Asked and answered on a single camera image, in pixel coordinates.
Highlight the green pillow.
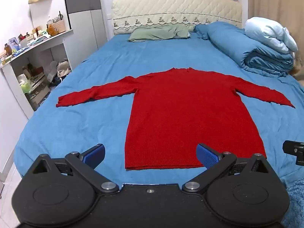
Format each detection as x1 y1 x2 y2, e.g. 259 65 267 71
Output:
127 24 191 42

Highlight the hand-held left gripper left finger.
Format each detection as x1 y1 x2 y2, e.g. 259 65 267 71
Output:
31 144 119 194

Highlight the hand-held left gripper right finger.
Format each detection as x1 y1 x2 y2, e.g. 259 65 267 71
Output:
182 143 271 193

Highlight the bed with blue sheet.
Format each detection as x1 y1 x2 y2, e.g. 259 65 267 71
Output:
13 20 304 188

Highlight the beige curtain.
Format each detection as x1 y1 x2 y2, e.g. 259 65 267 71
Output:
247 0 304 43

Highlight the blue fluffy rug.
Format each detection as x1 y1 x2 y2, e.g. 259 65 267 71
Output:
281 178 304 228

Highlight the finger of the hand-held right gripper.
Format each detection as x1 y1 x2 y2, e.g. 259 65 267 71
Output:
283 140 304 166

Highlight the beige cloth bag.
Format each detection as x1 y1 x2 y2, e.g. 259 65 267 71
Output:
57 60 72 77

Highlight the light blue blanket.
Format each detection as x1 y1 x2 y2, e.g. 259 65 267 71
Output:
245 17 298 54

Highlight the white and grey wardrobe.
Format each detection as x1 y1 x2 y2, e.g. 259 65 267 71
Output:
63 0 106 69

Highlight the white desk with shelves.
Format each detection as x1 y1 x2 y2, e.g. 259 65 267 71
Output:
0 28 74 119

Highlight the rolled blue duvet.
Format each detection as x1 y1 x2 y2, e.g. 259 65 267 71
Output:
193 21 295 78

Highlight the small brown teddy bear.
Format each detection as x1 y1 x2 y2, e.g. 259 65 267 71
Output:
47 24 59 36

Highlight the red knitted sweater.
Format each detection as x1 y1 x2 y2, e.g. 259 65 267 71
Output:
56 67 295 171

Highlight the woven basket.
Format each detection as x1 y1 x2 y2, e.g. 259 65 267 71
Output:
51 19 66 34

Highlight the cream quilted headboard cover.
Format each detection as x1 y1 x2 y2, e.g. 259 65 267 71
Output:
111 0 243 36

